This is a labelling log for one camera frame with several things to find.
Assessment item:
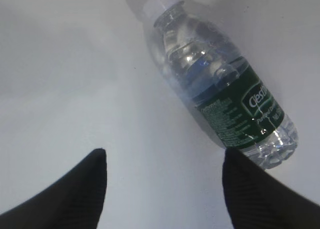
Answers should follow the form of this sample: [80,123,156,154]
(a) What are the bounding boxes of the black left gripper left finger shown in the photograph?
[0,148,107,229]

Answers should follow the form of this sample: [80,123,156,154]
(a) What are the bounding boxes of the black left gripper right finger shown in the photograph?
[222,149,320,229]

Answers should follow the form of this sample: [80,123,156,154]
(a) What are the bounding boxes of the clear water bottle green label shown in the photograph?
[142,0,298,169]

